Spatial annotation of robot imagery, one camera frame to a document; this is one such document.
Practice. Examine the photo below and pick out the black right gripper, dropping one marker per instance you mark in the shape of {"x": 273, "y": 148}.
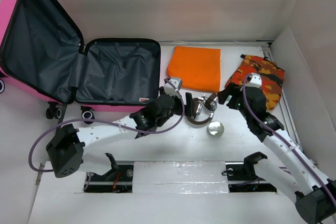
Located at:
{"x": 232, "y": 89}

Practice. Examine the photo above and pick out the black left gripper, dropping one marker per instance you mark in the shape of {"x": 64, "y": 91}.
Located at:
{"x": 189, "y": 105}

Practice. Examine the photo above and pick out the brown leather headphones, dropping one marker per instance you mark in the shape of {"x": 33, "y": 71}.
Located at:
{"x": 209, "y": 103}

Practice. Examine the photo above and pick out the round silver tin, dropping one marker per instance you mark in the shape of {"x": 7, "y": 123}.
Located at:
{"x": 215, "y": 129}

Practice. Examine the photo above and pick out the orange camouflage cloth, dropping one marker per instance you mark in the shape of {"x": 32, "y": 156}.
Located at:
{"x": 272, "y": 77}

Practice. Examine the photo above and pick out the pink hard-shell suitcase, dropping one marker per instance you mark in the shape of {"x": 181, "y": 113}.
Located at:
{"x": 44, "y": 54}

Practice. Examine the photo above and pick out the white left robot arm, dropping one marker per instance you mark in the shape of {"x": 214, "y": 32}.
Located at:
{"x": 83, "y": 149}

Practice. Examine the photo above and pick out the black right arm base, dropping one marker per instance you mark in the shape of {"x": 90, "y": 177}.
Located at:
{"x": 240, "y": 182}

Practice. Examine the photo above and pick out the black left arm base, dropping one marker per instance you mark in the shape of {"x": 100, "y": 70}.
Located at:
{"x": 119, "y": 182}

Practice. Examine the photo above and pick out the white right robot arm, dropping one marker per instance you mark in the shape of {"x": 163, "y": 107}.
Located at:
{"x": 311, "y": 191}

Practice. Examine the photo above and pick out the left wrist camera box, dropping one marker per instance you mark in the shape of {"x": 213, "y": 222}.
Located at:
{"x": 172, "y": 85}

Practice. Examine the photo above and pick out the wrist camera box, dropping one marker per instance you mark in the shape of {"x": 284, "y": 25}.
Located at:
{"x": 254, "y": 80}
{"x": 172, "y": 85}

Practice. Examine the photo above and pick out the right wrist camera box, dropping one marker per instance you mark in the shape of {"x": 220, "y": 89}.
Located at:
{"x": 254, "y": 80}

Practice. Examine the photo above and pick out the aluminium side rail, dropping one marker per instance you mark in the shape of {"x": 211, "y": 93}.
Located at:
{"x": 290, "y": 125}

